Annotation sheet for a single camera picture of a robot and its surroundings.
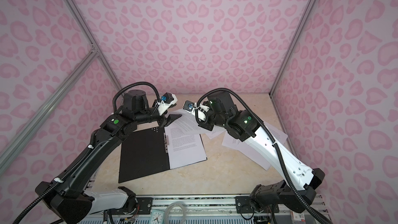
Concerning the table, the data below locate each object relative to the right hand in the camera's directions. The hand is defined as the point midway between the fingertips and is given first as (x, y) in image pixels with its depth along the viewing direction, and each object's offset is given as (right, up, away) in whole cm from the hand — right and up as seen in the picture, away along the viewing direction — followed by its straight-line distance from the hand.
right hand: (197, 109), depth 64 cm
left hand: (-9, +2, +4) cm, 10 cm away
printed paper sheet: (-9, -24, +29) cm, 38 cm away
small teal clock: (-18, -48, +5) cm, 51 cm away
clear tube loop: (-14, -49, +5) cm, 51 cm away
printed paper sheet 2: (+33, -27, +26) cm, 50 cm away
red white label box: (+44, -48, +4) cm, 65 cm away
